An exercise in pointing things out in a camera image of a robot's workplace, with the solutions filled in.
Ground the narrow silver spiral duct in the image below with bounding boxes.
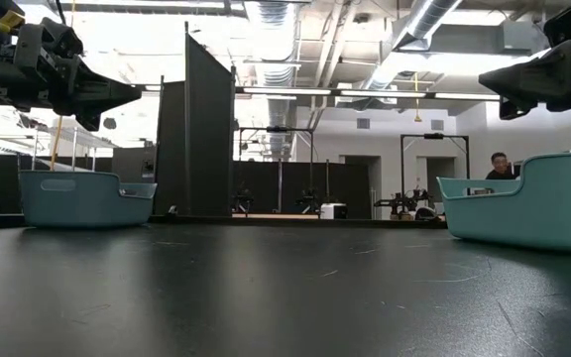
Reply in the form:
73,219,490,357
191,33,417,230
253,0,299,163

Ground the chrome wire rack cart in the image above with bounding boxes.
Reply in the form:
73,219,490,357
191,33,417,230
16,127,118,174

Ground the grey round dome object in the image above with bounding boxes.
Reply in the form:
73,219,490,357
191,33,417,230
413,205,439,221

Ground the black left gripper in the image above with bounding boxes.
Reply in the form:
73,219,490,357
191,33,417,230
22,56,144,133

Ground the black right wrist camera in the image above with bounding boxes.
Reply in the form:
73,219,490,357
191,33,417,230
542,3,571,49

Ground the black table edge frame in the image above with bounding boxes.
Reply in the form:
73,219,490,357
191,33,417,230
0,212,448,231

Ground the yellow tape tag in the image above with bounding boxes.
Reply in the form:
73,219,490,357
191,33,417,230
0,9,27,34

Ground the tall black partition panel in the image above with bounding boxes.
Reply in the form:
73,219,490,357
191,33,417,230
155,22,237,218

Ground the yellow hanging pendant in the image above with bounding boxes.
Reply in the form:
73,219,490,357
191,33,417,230
412,71,423,124

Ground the black gantry frame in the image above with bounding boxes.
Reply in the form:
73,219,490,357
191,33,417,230
400,133,471,219
238,126,315,218

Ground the light wooden table top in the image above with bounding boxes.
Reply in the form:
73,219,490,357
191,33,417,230
231,212,321,220

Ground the teal plastic bin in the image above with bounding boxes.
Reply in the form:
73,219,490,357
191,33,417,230
436,151,571,254

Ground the white box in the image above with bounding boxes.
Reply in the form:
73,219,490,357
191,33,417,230
319,202,349,220

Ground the person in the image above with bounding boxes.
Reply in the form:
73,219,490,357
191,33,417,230
485,151,520,180

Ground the light blue plastic bin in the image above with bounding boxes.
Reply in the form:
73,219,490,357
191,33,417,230
19,170,159,229

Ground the yellow hanging cable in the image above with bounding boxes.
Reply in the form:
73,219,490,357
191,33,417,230
50,114,64,172

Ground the large silver spiral duct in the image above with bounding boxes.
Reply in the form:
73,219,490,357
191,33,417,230
362,0,465,93

